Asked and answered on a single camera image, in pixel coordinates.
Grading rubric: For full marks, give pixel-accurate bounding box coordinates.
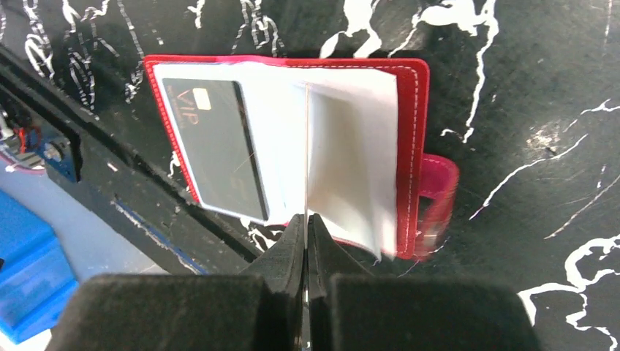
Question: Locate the black VIP card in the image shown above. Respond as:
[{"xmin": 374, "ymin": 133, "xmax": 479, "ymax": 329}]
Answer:
[{"xmin": 161, "ymin": 78, "xmax": 269, "ymax": 221}]

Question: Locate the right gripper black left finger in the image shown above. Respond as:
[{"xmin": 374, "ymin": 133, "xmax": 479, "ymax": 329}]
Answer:
[{"xmin": 241, "ymin": 214, "xmax": 306, "ymax": 296}]

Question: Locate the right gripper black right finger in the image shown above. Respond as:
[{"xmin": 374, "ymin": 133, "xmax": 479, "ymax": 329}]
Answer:
[{"xmin": 306, "ymin": 214, "xmax": 370, "ymax": 298}]

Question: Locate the red leather card holder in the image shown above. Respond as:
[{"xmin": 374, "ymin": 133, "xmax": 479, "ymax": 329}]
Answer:
[{"xmin": 144, "ymin": 54, "xmax": 459, "ymax": 260}]

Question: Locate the blue plastic box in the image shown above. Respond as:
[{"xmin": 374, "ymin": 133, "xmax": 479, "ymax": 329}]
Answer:
[{"xmin": 1, "ymin": 192, "xmax": 79, "ymax": 344}]

